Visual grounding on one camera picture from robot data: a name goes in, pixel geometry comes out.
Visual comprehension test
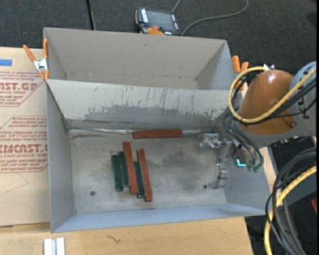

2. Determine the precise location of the grey metal bin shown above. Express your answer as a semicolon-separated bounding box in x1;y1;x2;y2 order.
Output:
43;27;272;234

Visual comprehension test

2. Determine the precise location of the red-brown flat block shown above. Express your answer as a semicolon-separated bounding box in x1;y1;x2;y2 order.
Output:
122;141;139;196
136;148;154;203
132;129;183;140

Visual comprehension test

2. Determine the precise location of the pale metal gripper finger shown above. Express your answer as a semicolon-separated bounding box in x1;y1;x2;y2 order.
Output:
199;133;221;148
207;163;229;190

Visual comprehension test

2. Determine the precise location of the dark green flat block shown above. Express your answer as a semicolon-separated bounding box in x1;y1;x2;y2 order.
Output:
118;151;130;188
133;160;146;199
111;154;124;192

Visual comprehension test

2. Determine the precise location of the brown cardboard board red print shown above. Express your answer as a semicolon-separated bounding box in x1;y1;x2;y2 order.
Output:
0;46;52;228

